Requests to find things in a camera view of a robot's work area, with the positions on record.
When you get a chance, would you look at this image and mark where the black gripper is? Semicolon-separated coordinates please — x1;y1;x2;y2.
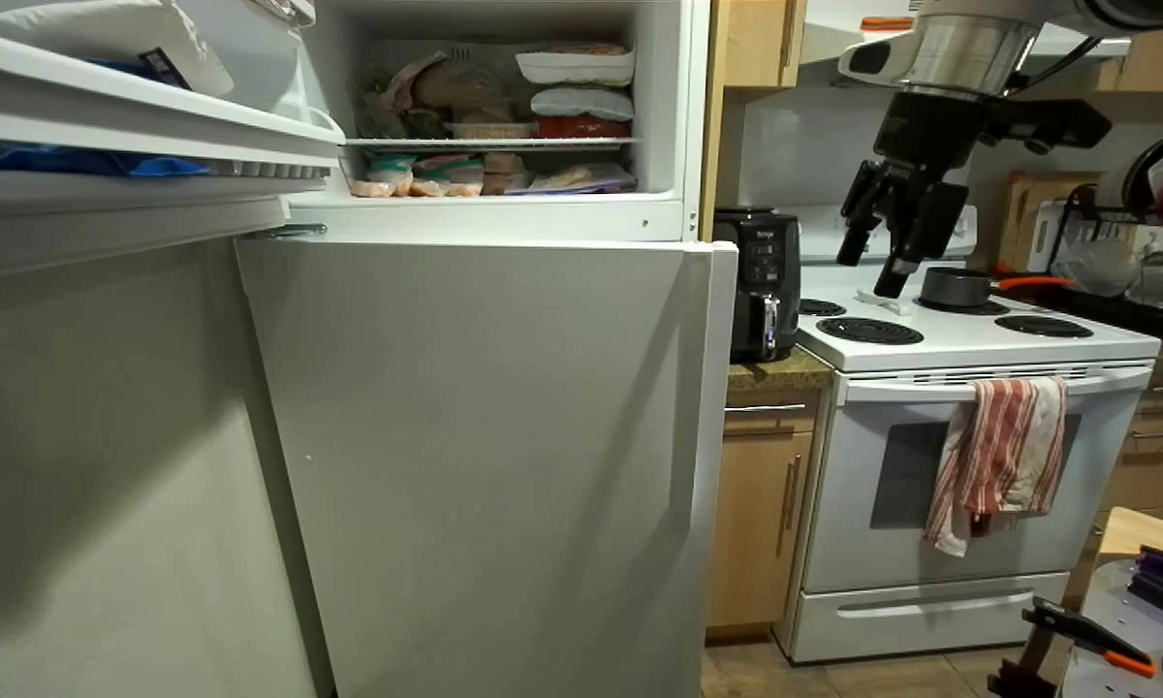
832;95;998;303

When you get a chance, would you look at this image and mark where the white fridge door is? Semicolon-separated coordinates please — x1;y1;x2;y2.
230;230;740;698

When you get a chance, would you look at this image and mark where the white freezer door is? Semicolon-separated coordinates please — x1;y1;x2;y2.
0;0;350;289

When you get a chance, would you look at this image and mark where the white fridge cabinet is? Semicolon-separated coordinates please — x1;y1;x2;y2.
281;0;713;250

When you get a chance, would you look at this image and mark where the black coffee maker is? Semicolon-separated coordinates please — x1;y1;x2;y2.
713;205;805;367

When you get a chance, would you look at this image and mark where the speckled kitchen countertop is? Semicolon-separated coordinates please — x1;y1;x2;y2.
723;344;836;406

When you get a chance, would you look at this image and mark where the red white striped towel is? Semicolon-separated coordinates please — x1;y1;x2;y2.
922;373;1072;561

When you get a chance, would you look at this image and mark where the white electric stove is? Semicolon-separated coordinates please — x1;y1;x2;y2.
776;197;1163;672

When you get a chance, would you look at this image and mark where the grey frozen package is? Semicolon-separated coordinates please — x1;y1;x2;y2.
528;159;638;197

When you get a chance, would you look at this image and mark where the wooden base cabinet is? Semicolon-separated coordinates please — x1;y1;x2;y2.
705;384;832;647

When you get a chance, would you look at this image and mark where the red frozen package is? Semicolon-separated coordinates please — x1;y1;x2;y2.
528;111;637;141

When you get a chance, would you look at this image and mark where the white flat frozen package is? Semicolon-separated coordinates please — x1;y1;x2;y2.
515;47;637;90
528;84;637;127

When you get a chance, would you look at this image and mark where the light wooden board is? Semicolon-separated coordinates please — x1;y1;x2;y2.
1098;506;1163;568

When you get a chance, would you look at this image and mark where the green labelled frozen pack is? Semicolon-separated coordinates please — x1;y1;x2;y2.
412;152;489;201

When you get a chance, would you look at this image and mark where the black orange clamp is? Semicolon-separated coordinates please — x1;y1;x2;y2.
983;592;1160;698

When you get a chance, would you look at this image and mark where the brown frozen food bag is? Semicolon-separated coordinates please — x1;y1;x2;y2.
359;47;528;135

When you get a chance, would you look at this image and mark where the pink frozen meat pack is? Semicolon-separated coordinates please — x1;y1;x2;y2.
350;152;420;201

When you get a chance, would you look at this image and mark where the white plastic bag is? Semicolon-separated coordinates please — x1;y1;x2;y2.
0;0;240;99

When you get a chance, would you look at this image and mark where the blue package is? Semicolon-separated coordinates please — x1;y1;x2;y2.
0;135;213;181

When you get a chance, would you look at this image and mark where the black saucepan red handle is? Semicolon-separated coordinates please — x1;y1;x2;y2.
914;265;1076;314

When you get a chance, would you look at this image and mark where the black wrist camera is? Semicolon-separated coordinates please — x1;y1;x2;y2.
983;99;1115;157

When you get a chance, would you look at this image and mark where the black wire dish rack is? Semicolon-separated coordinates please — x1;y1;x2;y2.
1037;185;1163;340

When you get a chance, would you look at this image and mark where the freezer wire shelf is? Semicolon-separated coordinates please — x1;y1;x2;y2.
343;133;637;152

